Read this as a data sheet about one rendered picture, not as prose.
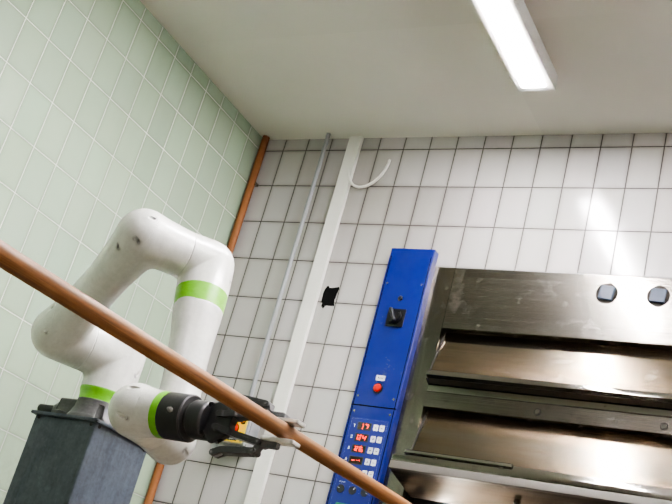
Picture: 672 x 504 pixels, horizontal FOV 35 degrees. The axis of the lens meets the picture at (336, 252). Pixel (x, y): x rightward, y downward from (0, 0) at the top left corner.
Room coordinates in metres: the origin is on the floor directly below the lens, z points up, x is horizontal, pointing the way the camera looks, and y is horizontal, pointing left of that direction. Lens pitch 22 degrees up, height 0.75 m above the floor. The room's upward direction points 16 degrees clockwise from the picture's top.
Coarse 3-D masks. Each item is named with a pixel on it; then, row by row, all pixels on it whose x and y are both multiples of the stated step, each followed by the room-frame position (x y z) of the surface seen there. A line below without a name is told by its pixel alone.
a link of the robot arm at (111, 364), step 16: (112, 336) 2.55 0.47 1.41; (96, 352) 2.54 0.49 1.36; (112, 352) 2.56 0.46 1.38; (128, 352) 2.58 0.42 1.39; (80, 368) 2.58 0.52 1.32; (96, 368) 2.57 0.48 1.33; (112, 368) 2.57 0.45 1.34; (128, 368) 2.58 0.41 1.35; (96, 384) 2.57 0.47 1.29; (112, 384) 2.57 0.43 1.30
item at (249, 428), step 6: (240, 426) 3.42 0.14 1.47; (246, 426) 3.41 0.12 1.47; (252, 426) 3.43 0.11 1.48; (258, 426) 3.45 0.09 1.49; (246, 432) 3.41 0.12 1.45; (252, 432) 3.43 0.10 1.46; (258, 432) 3.47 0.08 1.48; (228, 438) 3.44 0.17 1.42; (228, 444) 3.46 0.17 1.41; (234, 444) 3.43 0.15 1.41; (240, 444) 3.41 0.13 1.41; (246, 444) 3.42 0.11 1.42
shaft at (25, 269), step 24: (0, 240) 1.27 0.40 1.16; (0, 264) 1.29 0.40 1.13; (24, 264) 1.31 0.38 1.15; (48, 288) 1.35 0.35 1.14; (72, 288) 1.39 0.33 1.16; (96, 312) 1.43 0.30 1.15; (120, 336) 1.50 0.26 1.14; (144, 336) 1.53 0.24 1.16; (168, 360) 1.59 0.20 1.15; (192, 384) 1.67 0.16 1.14; (216, 384) 1.70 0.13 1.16; (240, 408) 1.78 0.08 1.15; (288, 432) 1.91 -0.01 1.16; (312, 456) 2.02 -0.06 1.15; (336, 456) 2.08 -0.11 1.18; (360, 480) 2.18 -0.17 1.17
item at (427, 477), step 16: (400, 464) 3.03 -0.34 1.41; (416, 464) 3.00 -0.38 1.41; (400, 480) 3.11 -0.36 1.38; (416, 480) 3.06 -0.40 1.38; (432, 480) 3.02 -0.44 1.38; (448, 480) 2.97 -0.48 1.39; (464, 480) 2.93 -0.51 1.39; (480, 480) 2.90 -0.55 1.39; (496, 480) 2.87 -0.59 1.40; (512, 480) 2.85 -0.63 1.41; (528, 480) 2.83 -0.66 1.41; (416, 496) 3.19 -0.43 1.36; (432, 496) 3.14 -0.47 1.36; (448, 496) 3.09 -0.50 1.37; (464, 496) 3.05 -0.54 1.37; (480, 496) 3.00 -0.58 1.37; (496, 496) 2.96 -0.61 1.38; (512, 496) 2.92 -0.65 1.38; (528, 496) 2.87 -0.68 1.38; (544, 496) 2.83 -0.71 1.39; (560, 496) 2.80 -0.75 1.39; (576, 496) 2.76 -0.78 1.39; (592, 496) 2.73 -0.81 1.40; (608, 496) 2.71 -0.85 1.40; (624, 496) 2.69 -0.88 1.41
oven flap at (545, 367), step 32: (448, 352) 3.16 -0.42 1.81; (480, 352) 3.11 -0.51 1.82; (512, 352) 3.06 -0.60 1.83; (544, 352) 3.01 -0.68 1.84; (576, 352) 2.96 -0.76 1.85; (608, 352) 2.92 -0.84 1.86; (640, 352) 2.87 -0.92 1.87; (448, 384) 3.13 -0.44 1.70; (480, 384) 3.06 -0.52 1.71; (512, 384) 2.99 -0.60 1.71; (544, 384) 2.93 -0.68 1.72; (576, 384) 2.89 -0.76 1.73; (608, 384) 2.87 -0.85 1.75; (640, 384) 2.82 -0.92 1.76
